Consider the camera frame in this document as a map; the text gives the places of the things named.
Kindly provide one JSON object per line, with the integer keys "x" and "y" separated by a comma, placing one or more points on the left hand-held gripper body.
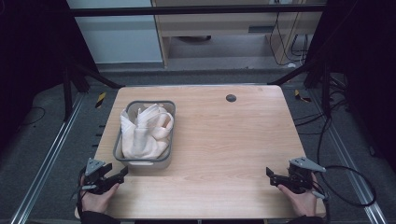
{"x": 92, "y": 166}

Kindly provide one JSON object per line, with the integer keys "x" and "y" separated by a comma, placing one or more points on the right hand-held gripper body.
{"x": 300, "y": 175}

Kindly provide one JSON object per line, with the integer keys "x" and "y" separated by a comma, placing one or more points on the person's right hand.
{"x": 300, "y": 203}

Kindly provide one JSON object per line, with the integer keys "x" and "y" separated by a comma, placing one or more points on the person's left hand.
{"x": 98, "y": 202}

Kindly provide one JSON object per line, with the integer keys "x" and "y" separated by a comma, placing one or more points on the white cloth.
{"x": 143, "y": 140}

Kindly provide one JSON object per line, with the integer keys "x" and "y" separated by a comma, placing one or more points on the black and yellow floor tape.
{"x": 100, "y": 100}
{"x": 300, "y": 96}

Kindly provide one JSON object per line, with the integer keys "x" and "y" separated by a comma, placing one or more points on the grey plastic basket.
{"x": 169, "y": 130}

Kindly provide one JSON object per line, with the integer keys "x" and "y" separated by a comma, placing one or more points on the grey round table grommet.
{"x": 231, "y": 98}

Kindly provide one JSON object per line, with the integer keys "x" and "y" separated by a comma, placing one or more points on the black metal stand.
{"x": 77, "y": 74}
{"x": 314, "y": 74}

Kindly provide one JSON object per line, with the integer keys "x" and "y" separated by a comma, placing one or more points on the black curtain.
{"x": 364, "y": 62}
{"x": 31, "y": 46}

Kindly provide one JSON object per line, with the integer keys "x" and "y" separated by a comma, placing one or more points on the white cabinet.
{"x": 118, "y": 37}

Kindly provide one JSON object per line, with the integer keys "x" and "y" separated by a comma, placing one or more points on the light wooden desk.
{"x": 218, "y": 26}

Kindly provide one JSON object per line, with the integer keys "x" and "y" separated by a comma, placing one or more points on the aluminium floor rail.
{"x": 46, "y": 161}
{"x": 348, "y": 161}

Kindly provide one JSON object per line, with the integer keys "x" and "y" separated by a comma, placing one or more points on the black horizontal frame bar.
{"x": 193, "y": 11}

